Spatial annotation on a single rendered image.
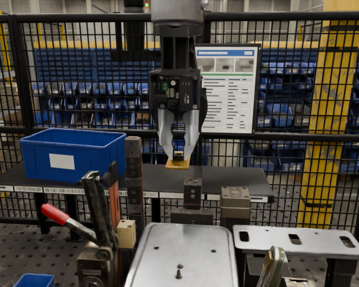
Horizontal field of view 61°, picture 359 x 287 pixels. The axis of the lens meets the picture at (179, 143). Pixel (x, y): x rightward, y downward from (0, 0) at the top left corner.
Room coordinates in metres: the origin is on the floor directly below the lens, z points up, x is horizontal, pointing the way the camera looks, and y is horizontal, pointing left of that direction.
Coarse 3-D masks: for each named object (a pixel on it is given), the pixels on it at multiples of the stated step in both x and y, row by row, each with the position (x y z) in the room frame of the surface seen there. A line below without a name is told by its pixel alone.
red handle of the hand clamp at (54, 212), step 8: (40, 208) 0.53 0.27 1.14; (48, 208) 0.52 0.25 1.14; (56, 208) 0.53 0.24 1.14; (48, 216) 0.52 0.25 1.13; (56, 216) 0.52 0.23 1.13; (64, 216) 0.52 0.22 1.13; (64, 224) 0.52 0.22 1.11; (72, 224) 0.52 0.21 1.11; (80, 224) 0.53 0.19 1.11; (80, 232) 0.52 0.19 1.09; (88, 232) 0.52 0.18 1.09; (96, 240) 0.51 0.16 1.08
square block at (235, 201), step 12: (228, 192) 0.76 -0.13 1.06; (240, 192) 0.76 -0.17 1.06; (228, 204) 0.73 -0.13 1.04; (240, 204) 0.73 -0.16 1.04; (228, 216) 0.73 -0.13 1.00; (240, 216) 0.73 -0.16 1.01; (228, 228) 0.73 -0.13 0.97; (240, 240) 0.73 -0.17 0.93; (240, 252) 0.73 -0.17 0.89; (240, 264) 0.73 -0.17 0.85; (240, 276) 0.73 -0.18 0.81
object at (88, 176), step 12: (84, 180) 0.50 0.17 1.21; (96, 180) 0.51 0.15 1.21; (108, 180) 0.51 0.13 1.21; (84, 192) 0.50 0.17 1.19; (96, 192) 0.50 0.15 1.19; (96, 204) 0.50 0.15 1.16; (96, 216) 0.50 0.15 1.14; (108, 216) 0.53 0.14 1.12; (96, 228) 0.50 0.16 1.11; (108, 228) 0.53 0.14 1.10; (108, 240) 0.50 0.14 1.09
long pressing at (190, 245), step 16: (160, 224) 0.70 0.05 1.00; (176, 224) 0.70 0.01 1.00; (192, 224) 0.70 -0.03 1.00; (144, 240) 0.62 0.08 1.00; (160, 240) 0.63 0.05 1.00; (176, 240) 0.63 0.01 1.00; (192, 240) 0.63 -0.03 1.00; (208, 240) 0.63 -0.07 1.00; (224, 240) 0.63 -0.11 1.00; (144, 256) 0.57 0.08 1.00; (160, 256) 0.57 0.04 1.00; (176, 256) 0.57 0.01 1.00; (192, 256) 0.57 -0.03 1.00; (208, 256) 0.57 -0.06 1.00; (224, 256) 0.57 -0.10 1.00; (128, 272) 0.52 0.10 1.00; (144, 272) 0.52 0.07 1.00; (160, 272) 0.52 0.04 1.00; (176, 272) 0.52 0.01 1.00; (192, 272) 0.52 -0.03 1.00; (208, 272) 0.52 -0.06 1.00; (224, 272) 0.52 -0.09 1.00
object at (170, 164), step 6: (174, 156) 0.49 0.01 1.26; (180, 156) 0.49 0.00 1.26; (168, 162) 0.48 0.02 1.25; (174, 162) 0.48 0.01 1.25; (180, 162) 0.48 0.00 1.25; (186, 162) 0.48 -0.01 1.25; (168, 168) 0.46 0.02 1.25; (174, 168) 0.46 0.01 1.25; (180, 168) 0.46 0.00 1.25; (186, 168) 0.46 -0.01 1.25
